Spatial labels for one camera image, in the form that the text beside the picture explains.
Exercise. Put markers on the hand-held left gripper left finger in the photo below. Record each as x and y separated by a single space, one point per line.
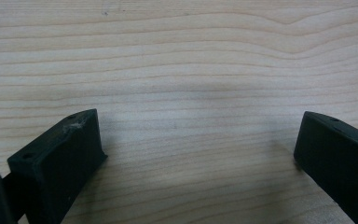
59 161

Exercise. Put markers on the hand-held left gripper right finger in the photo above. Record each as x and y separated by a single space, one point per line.
338 158

